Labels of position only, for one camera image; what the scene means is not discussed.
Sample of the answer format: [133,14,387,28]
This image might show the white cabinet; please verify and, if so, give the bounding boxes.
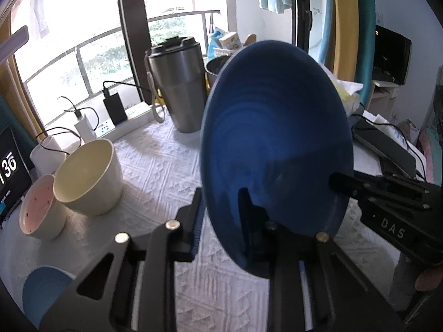
[366,79,399,122]

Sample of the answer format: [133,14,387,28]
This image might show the pink dotted bowl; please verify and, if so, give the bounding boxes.
[19,174,68,240]

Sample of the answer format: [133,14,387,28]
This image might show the stainless steel tumbler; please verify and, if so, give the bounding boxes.
[145,36,208,134]

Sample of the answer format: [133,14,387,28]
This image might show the black monitor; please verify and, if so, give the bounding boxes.
[373,25,412,86]

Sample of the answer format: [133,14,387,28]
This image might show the blue bag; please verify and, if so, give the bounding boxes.
[208,29,225,56]

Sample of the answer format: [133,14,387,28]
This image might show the dark sliding door frame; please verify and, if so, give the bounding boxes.
[292,0,313,56]

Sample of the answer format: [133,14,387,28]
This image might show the white textured tablecloth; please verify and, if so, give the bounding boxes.
[0,118,402,332]

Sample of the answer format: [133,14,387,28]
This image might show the yellow tissue pack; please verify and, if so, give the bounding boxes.
[332,74,365,115]

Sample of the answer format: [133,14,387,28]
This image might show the narrow yellow curtain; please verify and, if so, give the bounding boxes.
[325,0,359,87]

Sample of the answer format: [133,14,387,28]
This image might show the light blue plate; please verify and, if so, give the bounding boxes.
[22,266,76,323]

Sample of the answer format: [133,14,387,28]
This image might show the black charger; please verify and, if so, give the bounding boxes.
[103,88,128,126]

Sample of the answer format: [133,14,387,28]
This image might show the person's right hand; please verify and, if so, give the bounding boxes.
[413,267,443,293]

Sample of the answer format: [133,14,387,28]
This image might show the dark blue bowl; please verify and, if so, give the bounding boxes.
[200,40,354,279]

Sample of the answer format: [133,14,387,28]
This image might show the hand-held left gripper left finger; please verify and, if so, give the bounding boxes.
[36,187,208,332]

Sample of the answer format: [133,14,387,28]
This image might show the dark window post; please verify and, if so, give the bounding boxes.
[116,0,153,106]

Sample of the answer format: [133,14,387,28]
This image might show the balcony railing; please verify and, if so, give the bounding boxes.
[21,9,222,125]

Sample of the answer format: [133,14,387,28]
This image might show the white charger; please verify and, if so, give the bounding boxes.
[74,111,97,139]

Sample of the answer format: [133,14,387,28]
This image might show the cream bowl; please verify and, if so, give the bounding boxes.
[53,138,124,216]

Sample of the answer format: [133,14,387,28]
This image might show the black flat device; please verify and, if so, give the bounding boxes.
[351,118,416,178]

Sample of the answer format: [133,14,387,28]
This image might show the pale snack box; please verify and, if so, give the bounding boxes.
[220,32,243,50]

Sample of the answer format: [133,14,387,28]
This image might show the narrow teal curtain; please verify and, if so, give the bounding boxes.
[353,0,377,102]

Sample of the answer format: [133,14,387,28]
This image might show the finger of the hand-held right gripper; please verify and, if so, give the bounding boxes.
[328,171,435,212]

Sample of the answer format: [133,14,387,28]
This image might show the tablet with clock display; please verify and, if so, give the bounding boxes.
[0,126,33,224]

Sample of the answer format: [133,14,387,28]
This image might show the black cable of white charger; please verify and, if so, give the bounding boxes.
[57,96,101,119]

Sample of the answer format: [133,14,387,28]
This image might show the white power strip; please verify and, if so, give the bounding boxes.
[95,102,165,138]

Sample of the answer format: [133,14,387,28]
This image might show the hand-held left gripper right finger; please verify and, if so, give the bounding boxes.
[237,187,405,332]

